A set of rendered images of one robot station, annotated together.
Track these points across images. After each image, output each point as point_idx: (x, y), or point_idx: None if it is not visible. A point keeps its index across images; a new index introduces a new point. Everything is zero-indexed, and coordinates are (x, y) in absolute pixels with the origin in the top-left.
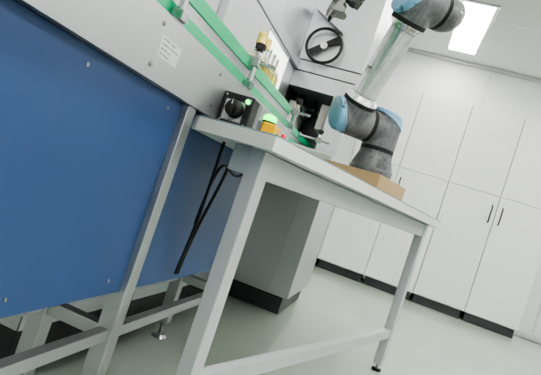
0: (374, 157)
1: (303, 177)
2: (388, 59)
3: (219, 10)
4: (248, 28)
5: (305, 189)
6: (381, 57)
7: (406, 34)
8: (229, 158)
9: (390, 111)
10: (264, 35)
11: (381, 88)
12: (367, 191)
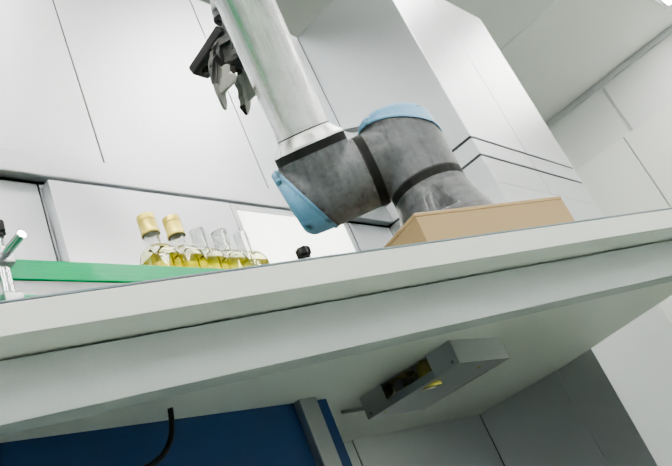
0: (417, 201)
1: (120, 356)
2: (257, 48)
3: (59, 252)
4: (164, 235)
5: (155, 376)
6: (246, 57)
7: None
8: (105, 450)
9: (373, 112)
10: (142, 218)
11: (304, 96)
12: (392, 264)
